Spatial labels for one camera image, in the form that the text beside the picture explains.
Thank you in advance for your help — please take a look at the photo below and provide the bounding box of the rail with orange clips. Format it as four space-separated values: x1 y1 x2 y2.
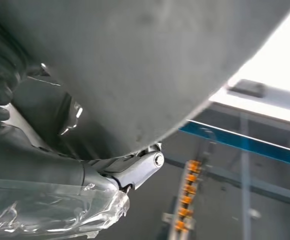
161 159 203 240

